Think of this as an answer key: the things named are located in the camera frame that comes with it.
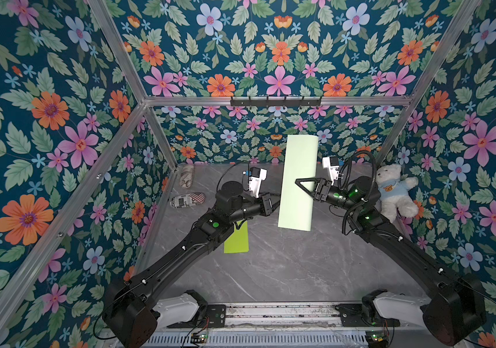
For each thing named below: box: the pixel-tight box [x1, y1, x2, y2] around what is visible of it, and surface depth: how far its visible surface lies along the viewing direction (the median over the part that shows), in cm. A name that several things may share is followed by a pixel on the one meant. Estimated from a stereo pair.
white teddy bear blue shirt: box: [375, 163, 419, 225], surface depth 100 cm
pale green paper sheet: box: [277, 134, 319, 232], surface depth 66 cm
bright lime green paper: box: [223, 219, 250, 254], surface depth 92 cm
